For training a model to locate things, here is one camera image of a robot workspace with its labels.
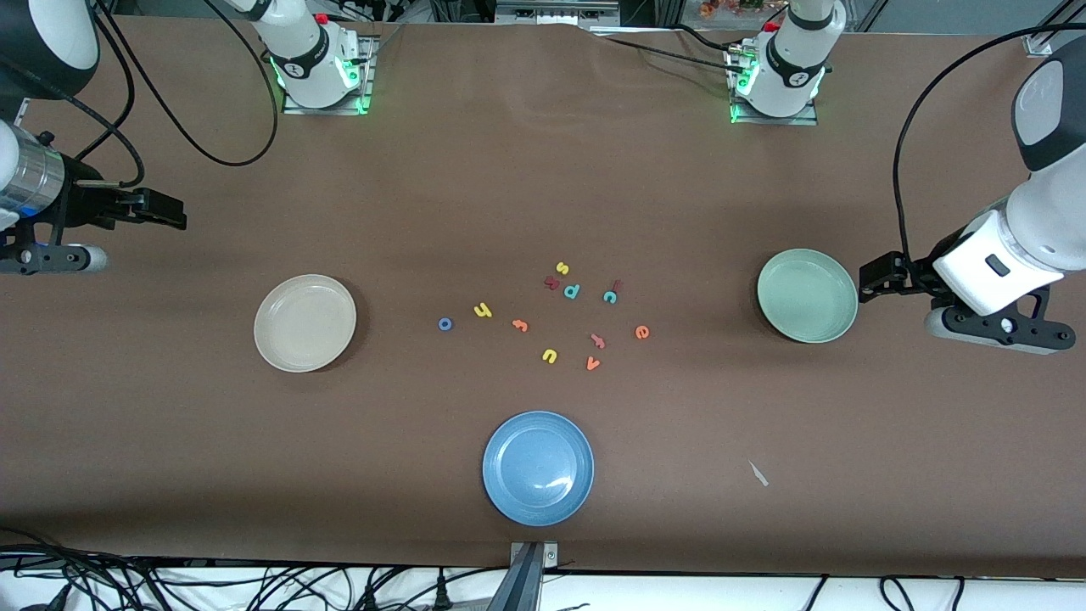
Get black base cable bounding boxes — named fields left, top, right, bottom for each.
left=670, top=24, right=737, bottom=52
left=591, top=32, right=747, bottom=77

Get silver clamp bracket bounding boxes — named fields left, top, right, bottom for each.
left=509, top=541, right=559, bottom=568

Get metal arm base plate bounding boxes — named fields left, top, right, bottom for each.
left=282, top=34, right=379, bottom=116
left=728, top=42, right=820, bottom=126

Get blue round plate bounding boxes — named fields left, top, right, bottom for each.
left=482, top=411, right=595, bottom=527

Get dark grey mount pole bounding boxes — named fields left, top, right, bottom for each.
left=485, top=543, right=544, bottom=611

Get green round plate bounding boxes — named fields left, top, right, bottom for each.
left=757, top=249, right=859, bottom=344

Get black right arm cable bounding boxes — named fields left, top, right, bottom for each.
left=0, top=0, right=281, bottom=189

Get grey metal box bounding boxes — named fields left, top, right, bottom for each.
left=495, top=0, right=620, bottom=26

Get beige round plate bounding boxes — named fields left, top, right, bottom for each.
left=254, top=274, right=357, bottom=373

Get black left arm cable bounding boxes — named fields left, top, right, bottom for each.
left=893, top=24, right=1086, bottom=264

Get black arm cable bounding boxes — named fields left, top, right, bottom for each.
left=0, top=0, right=281, bottom=189
left=893, top=24, right=1086, bottom=264

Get brown table cover sheet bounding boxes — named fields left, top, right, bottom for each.
left=0, top=15, right=1086, bottom=580

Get tangled black cables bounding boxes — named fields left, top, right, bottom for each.
left=0, top=526, right=476, bottom=611

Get black looped cable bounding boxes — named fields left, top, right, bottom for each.
left=879, top=575, right=919, bottom=611

